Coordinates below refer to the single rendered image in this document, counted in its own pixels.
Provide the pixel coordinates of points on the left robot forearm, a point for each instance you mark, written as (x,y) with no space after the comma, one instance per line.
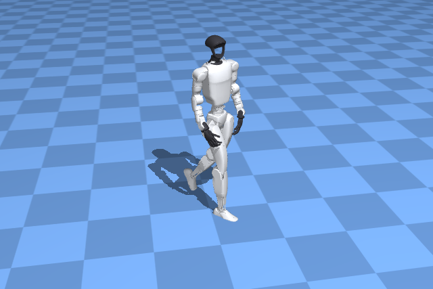
(238,102)

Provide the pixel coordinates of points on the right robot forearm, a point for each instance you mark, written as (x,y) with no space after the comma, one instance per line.
(198,113)

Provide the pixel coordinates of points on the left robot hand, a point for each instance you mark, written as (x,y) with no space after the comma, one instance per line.
(239,123)

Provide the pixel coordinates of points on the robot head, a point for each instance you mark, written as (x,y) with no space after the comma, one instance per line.
(214,42)

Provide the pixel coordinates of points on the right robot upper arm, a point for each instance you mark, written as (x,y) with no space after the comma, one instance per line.
(198,75)

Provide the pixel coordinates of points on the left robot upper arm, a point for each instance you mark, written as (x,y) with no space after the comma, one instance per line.
(234,87)

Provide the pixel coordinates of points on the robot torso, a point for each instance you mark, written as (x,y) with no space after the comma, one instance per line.
(216,88)

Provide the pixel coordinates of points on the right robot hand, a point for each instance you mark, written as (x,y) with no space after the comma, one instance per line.
(209,136)

